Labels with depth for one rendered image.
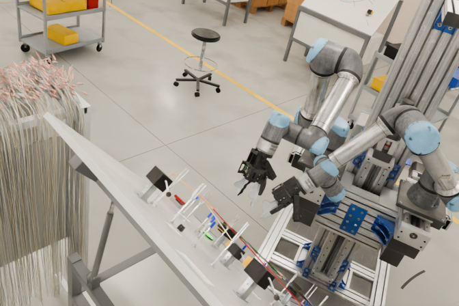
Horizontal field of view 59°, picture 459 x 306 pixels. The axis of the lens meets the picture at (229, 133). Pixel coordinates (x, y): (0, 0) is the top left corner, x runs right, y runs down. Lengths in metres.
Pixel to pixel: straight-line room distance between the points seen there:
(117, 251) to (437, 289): 2.37
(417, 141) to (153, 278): 1.19
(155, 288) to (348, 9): 4.90
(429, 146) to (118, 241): 2.13
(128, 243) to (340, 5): 4.36
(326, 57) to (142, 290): 1.21
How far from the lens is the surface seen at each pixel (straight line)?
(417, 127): 1.64
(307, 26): 6.18
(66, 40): 5.29
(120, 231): 3.10
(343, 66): 1.72
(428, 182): 2.08
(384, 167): 2.16
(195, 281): 0.83
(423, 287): 3.57
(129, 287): 1.83
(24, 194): 1.72
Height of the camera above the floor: 2.29
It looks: 32 degrees down
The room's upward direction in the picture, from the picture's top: 13 degrees clockwise
